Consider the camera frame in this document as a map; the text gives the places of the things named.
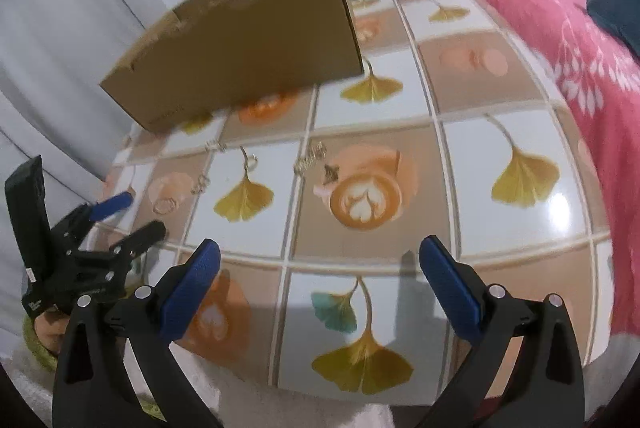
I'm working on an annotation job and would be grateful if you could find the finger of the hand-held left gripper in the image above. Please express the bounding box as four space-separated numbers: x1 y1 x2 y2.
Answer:
50 191 137 239
65 219 167 281

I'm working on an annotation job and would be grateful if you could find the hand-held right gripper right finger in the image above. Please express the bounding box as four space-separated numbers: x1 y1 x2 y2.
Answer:
417 235 586 428

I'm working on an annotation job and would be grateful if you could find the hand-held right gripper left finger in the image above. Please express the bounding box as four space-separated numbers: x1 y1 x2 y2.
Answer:
52 238 223 428

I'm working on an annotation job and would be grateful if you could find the silver chain bracelet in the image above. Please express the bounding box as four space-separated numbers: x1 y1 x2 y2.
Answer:
294 142 328 174

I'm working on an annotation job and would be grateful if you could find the brown cardboard box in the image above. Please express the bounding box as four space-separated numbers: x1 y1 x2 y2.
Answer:
100 0 365 134

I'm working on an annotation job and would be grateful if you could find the person's left forearm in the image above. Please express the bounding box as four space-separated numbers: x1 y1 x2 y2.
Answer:
22 315 61 374

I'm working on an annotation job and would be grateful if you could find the person's left hand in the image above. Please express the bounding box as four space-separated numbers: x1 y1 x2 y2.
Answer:
36 308 73 351

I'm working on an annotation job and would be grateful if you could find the white curtain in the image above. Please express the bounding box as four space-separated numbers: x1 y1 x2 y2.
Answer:
0 0 198 259

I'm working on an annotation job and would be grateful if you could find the leaf and coffee print tablecloth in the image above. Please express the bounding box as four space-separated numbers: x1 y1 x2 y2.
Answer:
100 0 616 409

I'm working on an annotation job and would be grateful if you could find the pink floral blanket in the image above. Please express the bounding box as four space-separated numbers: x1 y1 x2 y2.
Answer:
431 0 640 354

